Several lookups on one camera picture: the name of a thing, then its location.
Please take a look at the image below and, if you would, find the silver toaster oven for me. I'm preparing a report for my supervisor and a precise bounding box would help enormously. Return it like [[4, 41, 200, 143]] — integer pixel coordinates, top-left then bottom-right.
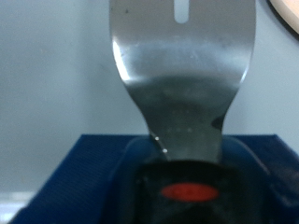
[[0, 0, 299, 224]]

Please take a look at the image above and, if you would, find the small blue block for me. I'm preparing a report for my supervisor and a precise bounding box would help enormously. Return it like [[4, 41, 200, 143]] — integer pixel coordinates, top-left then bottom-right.
[[8, 0, 299, 224]]

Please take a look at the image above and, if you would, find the round wooden cutting board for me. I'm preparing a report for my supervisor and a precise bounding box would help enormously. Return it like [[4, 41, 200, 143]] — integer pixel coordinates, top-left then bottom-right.
[[268, 0, 299, 35]]

